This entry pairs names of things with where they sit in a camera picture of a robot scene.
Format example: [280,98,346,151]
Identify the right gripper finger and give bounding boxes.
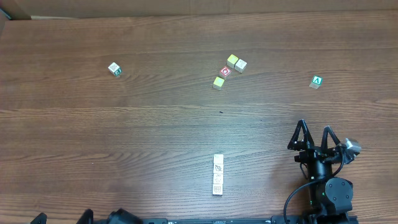
[287,119,314,151]
[320,125,342,150]

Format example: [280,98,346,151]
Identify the yellow wooden block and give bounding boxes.
[213,154,224,164]

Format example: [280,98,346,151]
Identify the white block red side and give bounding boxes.
[213,164,224,174]

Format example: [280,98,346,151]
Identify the white block green edge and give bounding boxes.
[213,173,224,185]

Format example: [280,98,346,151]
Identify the white wooden number block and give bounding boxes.
[212,184,223,196]

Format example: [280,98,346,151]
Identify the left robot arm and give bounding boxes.
[76,208,144,224]

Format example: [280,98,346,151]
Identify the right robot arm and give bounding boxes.
[283,119,362,223]

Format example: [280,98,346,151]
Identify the green letter block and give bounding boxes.
[309,75,323,89]

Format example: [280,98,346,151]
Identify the white block beside yellow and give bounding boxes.
[234,59,247,73]

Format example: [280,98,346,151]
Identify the yellow block middle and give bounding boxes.
[213,77,224,90]

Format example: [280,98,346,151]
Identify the yellow block top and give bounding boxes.
[226,54,239,68]

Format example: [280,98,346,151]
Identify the white block green side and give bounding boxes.
[108,62,122,77]

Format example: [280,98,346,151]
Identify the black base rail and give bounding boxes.
[93,213,358,224]

